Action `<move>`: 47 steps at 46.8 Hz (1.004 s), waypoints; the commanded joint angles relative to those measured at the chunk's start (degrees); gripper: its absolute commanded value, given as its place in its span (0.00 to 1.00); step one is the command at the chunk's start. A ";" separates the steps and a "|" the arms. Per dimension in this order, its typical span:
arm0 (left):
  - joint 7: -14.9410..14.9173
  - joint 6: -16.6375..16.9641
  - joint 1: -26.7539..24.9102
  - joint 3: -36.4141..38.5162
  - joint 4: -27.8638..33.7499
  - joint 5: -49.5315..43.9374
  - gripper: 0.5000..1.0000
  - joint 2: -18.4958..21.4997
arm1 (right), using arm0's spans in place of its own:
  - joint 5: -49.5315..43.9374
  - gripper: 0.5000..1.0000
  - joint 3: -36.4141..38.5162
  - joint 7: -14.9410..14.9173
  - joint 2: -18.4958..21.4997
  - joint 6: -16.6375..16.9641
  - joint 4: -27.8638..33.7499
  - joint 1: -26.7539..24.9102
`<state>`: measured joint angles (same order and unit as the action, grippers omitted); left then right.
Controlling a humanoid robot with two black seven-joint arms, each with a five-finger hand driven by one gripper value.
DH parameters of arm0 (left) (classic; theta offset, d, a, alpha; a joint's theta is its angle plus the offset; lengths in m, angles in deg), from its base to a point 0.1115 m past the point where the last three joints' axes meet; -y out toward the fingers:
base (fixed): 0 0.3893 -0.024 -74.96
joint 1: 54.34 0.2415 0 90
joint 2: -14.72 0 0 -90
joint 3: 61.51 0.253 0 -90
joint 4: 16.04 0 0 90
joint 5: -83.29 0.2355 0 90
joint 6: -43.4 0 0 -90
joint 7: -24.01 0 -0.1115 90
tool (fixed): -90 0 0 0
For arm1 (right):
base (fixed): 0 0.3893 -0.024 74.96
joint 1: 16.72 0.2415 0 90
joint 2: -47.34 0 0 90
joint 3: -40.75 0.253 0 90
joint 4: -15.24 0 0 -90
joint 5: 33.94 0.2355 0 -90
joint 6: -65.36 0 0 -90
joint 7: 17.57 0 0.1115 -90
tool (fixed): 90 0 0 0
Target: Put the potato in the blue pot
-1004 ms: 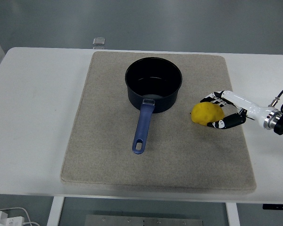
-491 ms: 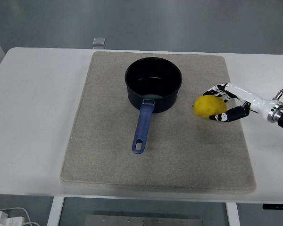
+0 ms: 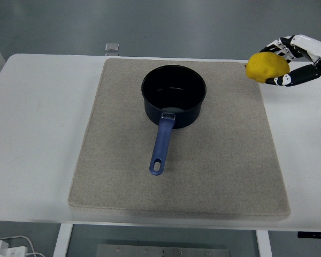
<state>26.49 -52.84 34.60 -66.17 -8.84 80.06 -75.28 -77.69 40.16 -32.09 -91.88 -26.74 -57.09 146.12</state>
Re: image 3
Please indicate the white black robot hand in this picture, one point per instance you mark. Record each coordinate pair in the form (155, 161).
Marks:
(310, 46)

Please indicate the white power strip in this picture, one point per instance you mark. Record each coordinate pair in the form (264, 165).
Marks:
(8, 250)

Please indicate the yellow potato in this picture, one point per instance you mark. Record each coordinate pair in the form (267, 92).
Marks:
(267, 66)

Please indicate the white table leg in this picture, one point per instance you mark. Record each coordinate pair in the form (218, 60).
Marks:
(62, 241)
(263, 244)

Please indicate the beige rectangular mat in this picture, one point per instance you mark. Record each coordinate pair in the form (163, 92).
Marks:
(176, 166)

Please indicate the black table control panel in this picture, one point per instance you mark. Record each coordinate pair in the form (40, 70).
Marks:
(312, 235)

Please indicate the small clear plastic block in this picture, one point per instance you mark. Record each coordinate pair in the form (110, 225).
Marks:
(112, 47)

